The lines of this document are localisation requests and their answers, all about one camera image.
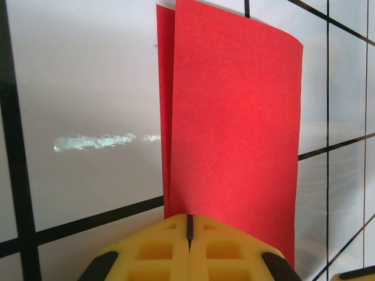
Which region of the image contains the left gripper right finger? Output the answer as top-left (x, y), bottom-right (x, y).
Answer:
top-left (189, 214), bottom-right (299, 281)

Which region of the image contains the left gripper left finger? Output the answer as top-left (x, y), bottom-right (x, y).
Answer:
top-left (87, 213), bottom-right (192, 281)

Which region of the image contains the red paper sheet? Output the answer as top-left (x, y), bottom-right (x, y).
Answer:
top-left (156, 0), bottom-right (304, 270)

